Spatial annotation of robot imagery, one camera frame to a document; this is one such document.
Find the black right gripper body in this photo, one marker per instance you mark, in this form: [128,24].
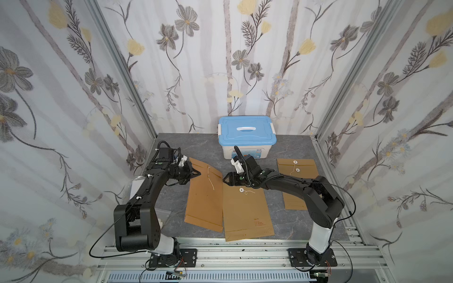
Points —
[237,177]

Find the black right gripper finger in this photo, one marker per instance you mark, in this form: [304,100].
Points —
[227,175]
[227,181]

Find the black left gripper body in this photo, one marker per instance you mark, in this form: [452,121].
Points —
[186,170]

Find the kraft file bag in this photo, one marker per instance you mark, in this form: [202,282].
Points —
[299,168]
[205,198]
[246,214]

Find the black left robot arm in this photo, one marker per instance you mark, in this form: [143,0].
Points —
[136,225]

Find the clear plastic bag white card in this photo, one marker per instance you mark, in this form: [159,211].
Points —
[135,186]

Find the blue lidded storage box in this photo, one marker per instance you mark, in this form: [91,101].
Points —
[253,135]

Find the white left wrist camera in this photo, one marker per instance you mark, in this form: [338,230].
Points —
[182,161]

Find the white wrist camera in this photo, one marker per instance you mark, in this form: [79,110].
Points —
[182,161]
[236,163]

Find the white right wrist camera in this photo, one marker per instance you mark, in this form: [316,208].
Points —
[236,163]

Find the white slotted cable duct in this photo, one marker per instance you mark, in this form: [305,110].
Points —
[231,276]

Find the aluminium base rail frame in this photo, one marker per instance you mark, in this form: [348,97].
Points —
[354,262]

